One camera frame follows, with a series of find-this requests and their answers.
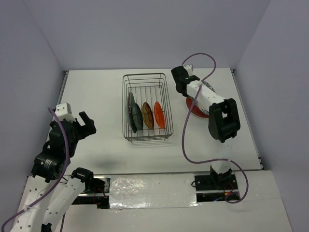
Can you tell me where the white blue floral plate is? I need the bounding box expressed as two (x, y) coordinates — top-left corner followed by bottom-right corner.
(187, 81), (217, 116)

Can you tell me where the orange plastic plate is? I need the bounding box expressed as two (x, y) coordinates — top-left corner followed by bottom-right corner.
(154, 101), (165, 129)

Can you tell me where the dark teal glazed plate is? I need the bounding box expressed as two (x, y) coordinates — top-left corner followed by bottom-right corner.
(126, 92), (143, 133)

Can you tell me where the yellow brown patterned plate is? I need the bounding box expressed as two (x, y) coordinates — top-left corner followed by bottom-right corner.
(141, 102), (154, 130)

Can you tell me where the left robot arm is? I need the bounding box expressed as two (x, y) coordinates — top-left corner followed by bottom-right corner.
(12, 109), (96, 232)

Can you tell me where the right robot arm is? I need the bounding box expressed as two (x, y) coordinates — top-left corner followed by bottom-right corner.
(171, 65), (240, 189)

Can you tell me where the silver foil tape patch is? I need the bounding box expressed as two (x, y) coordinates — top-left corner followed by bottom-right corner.
(109, 174), (198, 209)

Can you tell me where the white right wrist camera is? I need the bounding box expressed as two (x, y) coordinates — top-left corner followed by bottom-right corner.
(183, 64), (194, 76)

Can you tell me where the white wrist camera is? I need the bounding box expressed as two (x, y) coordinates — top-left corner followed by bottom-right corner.
(55, 102), (76, 122)
(183, 64), (194, 76)

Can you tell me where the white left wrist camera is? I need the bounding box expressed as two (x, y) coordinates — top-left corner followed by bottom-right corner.
(55, 102), (76, 122)

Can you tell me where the grey wire dish rack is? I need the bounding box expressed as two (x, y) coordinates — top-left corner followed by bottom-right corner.
(122, 73), (173, 142)

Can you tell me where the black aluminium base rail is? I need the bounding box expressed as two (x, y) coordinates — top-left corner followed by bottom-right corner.
(73, 174), (240, 209)

